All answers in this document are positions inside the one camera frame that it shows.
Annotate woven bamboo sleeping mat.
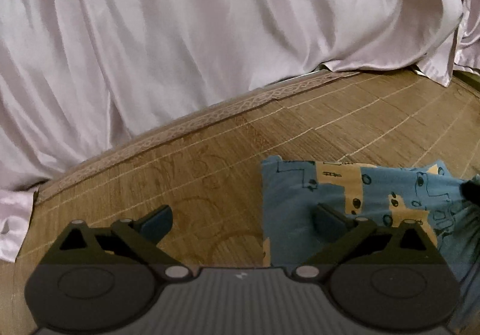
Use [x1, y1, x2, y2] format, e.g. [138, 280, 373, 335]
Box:
[1, 70, 479, 334]

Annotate blue yellow patterned pants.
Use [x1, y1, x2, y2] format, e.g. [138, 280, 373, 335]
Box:
[262, 156, 479, 332]

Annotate pink satin bed sheet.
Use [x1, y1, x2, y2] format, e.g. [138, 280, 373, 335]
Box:
[1, 0, 479, 262]

